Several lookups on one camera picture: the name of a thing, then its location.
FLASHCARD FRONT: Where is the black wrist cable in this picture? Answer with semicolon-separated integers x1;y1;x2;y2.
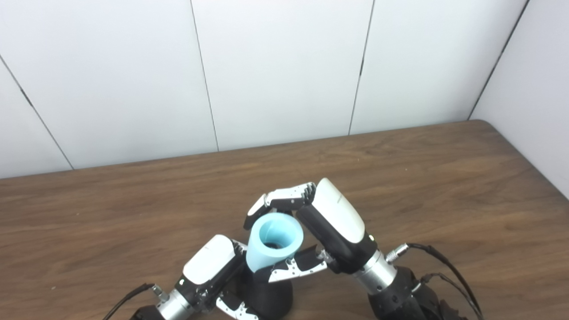
102;283;156;320
386;243;484;320

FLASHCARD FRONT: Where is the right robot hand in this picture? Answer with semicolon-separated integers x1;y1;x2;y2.
243;178;378;283

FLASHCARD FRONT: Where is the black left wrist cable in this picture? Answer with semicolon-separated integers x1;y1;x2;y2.
102;283;156;320

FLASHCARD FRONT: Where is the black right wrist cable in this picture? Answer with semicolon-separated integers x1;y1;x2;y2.
386;243;484;320

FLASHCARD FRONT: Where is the light blue cylinder cup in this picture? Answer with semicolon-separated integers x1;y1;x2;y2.
245;212;305;273

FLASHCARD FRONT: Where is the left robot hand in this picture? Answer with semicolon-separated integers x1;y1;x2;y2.
176;235;263;320

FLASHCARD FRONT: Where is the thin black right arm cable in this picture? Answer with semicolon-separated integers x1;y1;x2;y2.
420;272;483;318

